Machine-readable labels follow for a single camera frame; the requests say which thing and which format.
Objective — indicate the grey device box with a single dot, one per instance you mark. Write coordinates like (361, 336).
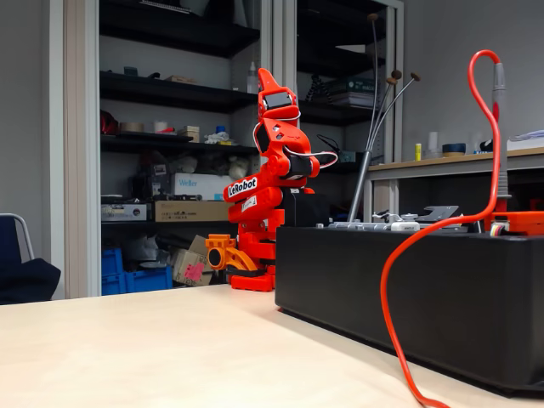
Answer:
(123, 212)

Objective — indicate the black corner housing block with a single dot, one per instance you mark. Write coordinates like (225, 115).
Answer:
(306, 210)

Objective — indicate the cardboard box with pink label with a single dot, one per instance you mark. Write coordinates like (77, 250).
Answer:
(191, 268)

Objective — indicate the blue tape roll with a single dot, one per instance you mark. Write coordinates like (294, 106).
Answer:
(454, 149)

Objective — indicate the grey hinged door panel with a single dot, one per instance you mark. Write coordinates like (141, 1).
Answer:
(361, 225)

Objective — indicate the wooden workbench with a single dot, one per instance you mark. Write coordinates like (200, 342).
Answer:
(446, 163)

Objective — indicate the thin stick with brown ball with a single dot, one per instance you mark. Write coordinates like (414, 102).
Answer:
(389, 81)
(396, 74)
(373, 17)
(415, 77)

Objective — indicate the blue plastic crate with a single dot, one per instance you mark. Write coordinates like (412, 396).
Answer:
(149, 279)
(111, 272)

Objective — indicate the orange table clamp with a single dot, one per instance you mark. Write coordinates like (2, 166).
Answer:
(225, 255)

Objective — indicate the white Weller box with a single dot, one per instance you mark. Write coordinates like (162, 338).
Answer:
(200, 185)

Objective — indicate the grey cabinet with black shelves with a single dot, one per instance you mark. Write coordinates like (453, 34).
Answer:
(178, 91)

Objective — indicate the black task box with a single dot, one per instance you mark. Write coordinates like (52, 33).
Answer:
(404, 297)

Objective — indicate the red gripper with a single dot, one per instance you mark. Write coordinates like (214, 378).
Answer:
(277, 100)

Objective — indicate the small black tripod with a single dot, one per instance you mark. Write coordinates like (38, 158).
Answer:
(318, 87)

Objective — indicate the long brown cardboard box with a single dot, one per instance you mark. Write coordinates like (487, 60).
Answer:
(191, 211)

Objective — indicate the silver metal rod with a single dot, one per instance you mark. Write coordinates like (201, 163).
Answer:
(359, 187)

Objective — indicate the red display module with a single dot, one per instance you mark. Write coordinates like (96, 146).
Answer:
(518, 223)

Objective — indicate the white crumpled rag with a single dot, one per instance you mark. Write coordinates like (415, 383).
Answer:
(217, 138)

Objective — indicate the red robot arm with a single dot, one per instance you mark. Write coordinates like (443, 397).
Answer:
(272, 200)

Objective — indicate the grey test probe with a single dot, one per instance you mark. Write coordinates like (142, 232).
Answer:
(500, 127)

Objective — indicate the blue chair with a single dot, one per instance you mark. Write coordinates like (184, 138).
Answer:
(17, 272)

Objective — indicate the small beige box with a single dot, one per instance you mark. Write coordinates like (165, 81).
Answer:
(189, 132)

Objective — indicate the brown tape roll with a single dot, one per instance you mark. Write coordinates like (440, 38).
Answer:
(132, 126)

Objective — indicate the red object on shelf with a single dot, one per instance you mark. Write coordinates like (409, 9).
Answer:
(108, 123)

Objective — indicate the small black object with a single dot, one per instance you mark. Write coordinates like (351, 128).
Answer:
(486, 145)

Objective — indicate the white tape roll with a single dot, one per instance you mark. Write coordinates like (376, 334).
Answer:
(160, 126)

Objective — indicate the stack of books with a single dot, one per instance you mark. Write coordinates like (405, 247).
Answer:
(353, 91)

